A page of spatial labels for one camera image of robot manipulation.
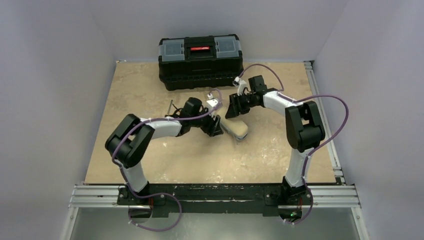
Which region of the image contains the black plastic toolbox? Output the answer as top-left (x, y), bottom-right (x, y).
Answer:
top-left (158, 34), bottom-right (244, 91)

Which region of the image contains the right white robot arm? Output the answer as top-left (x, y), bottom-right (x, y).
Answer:
top-left (225, 75), bottom-right (326, 190)

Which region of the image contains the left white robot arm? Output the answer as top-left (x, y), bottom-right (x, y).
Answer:
top-left (104, 96), bottom-right (223, 196)

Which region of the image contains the yellow black screwdriver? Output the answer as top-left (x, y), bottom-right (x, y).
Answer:
top-left (167, 100), bottom-right (174, 116)

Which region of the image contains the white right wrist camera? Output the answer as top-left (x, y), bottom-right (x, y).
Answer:
top-left (232, 76), bottom-right (247, 96)

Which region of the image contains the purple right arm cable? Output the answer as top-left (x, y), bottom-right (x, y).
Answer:
top-left (238, 63), bottom-right (350, 226)

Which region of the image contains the aluminium frame rail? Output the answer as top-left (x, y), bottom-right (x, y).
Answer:
top-left (59, 60), bottom-right (370, 240)

